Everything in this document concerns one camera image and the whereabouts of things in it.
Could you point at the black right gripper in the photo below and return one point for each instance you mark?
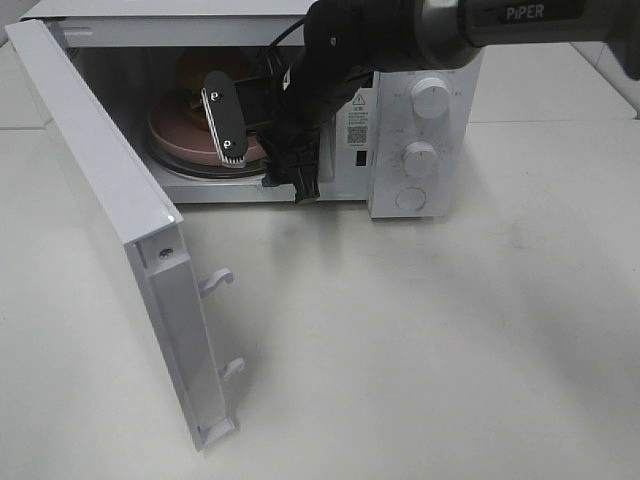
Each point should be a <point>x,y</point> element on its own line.
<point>308,94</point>

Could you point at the pink round plate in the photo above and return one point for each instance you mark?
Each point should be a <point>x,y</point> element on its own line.
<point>179,135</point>

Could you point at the white round door button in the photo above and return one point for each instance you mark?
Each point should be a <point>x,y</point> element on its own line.
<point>412,199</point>

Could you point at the toy hamburger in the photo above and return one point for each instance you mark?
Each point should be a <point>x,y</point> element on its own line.
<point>195,64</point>

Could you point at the white microwave door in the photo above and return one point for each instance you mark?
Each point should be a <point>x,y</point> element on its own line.
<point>132,225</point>

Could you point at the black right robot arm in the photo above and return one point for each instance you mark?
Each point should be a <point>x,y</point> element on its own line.
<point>346,41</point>

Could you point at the glass microwave turntable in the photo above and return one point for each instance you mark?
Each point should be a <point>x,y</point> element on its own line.
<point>199,171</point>

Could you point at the white warning label sticker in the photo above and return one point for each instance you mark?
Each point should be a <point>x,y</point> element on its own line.
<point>357,122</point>

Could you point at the white microwave oven body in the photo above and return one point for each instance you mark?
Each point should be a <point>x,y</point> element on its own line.
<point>127,51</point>

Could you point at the lower white round knob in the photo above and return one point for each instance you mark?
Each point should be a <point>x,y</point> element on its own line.
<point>420,160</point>

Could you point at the white round knob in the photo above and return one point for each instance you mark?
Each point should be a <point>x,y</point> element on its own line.
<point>430,97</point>
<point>420,160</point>

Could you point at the upper white round knob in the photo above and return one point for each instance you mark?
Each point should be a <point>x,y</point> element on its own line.
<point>430,97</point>

